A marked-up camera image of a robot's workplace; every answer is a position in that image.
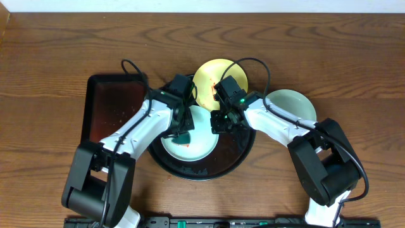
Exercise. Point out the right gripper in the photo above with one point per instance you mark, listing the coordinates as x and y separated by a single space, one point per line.
217 127

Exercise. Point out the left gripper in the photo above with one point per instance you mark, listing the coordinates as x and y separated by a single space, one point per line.
190 115

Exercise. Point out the green yellow sponge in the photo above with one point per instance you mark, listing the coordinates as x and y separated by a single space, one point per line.
182 139

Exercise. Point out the light blue plate front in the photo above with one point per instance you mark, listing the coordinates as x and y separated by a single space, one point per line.
202 140

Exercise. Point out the light blue plate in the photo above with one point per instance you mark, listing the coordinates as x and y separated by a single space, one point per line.
202 140
294 103

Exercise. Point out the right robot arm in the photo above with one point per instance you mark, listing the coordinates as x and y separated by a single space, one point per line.
326 164

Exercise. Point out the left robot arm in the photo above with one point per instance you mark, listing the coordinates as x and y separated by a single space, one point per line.
99 183

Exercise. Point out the black round tray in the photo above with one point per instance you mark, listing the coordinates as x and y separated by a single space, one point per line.
229 152

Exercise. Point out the black rectangular tray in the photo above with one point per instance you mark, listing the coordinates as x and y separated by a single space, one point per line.
111 100

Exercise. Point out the yellow plate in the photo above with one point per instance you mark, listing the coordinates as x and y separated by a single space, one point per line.
209 74

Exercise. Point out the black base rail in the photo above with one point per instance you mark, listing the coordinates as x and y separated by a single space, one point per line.
165 222

